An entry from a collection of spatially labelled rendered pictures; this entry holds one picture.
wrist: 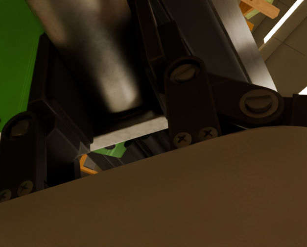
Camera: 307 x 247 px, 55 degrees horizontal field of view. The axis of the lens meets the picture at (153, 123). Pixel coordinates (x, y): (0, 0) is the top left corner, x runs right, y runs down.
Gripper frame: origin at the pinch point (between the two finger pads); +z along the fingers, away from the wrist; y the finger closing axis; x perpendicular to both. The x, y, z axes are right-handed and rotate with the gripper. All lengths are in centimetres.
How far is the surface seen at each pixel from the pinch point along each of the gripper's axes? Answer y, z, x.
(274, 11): 98, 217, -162
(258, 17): 283, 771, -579
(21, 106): -8.8, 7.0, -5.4
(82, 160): -226, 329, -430
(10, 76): -7.9, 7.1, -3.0
